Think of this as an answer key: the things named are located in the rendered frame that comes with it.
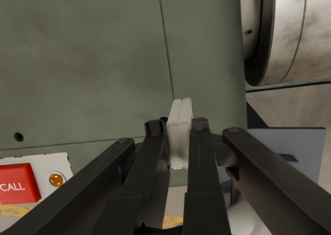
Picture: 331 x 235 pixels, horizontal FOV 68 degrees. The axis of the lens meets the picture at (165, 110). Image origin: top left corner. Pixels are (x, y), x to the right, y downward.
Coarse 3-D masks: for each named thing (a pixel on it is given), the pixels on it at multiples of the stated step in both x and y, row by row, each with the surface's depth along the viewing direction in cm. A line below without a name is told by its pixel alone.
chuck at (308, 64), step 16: (320, 0) 27; (304, 16) 29; (320, 16) 28; (304, 32) 30; (320, 32) 30; (304, 48) 31; (320, 48) 31; (304, 64) 34; (320, 64) 34; (288, 80) 39; (304, 80) 40
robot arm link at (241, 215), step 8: (240, 200) 74; (232, 208) 71; (240, 208) 69; (248, 208) 68; (232, 216) 68; (240, 216) 67; (248, 216) 66; (256, 216) 65; (232, 224) 66; (240, 224) 65; (248, 224) 64; (256, 224) 63; (264, 224) 61; (232, 232) 65; (240, 232) 64; (248, 232) 63; (256, 232) 61; (264, 232) 60
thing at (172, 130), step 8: (176, 104) 19; (176, 112) 17; (168, 120) 16; (176, 120) 16; (168, 128) 15; (176, 128) 15; (168, 136) 15; (176, 136) 15; (176, 144) 15; (176, 152) 15; (176, 160) 15; (176, 168) 16
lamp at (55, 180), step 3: (54, 174) 35; (57, 174) 35; (51, 177) 35; (54, 177) 35; (57, 177) 35; (60, 177) 35; (51, 180) 35; (54, 180) 35; (57, 180) 35; (60, 180) 35; (51, 183) 36; (54, 183) 35; (57, 183) 35; (60, 183) 35; (57, 186) 36
